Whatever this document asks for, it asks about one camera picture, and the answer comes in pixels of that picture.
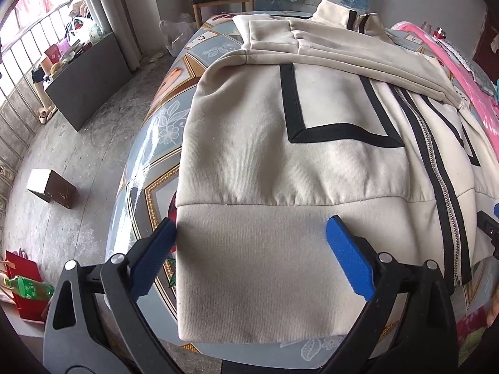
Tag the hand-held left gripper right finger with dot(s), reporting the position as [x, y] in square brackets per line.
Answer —
[351, 261]

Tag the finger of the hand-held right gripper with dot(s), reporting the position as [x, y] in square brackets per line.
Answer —
[489, 226]
[496, 210]

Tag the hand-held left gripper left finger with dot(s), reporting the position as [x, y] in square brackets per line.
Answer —
[154, 265]

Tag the beige zip jacket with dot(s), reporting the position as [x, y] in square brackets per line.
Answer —
[292, 163]

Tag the pink floral blanket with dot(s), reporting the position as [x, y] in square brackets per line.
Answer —
[485, 117]

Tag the brown cardboard box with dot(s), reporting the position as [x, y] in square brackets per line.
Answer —
[58, 193]

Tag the green plastic bottle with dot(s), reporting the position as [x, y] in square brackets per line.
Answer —
[27, 286]

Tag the red paper bag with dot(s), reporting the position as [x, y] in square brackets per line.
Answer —
[27, 307]

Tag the silver quilted pad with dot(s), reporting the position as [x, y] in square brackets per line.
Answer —
[479, 74]

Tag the fruit patterned tablecloth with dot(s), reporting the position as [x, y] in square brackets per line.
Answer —
[163, 124]

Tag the white lace cloth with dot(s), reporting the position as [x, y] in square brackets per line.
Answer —
[458, 50]

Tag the brown door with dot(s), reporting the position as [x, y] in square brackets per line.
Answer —
[489, 35]

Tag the dark grey cabinet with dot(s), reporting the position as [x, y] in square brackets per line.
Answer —
[89, 85]

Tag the clear plastic bag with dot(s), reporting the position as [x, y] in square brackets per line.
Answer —
[175, 33]

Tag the red gift box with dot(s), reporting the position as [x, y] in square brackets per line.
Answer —
[53, 53]

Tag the white plastic bag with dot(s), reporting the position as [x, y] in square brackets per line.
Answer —
[87, 31]

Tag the grey curtain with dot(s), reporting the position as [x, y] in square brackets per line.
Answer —
[117, 7]

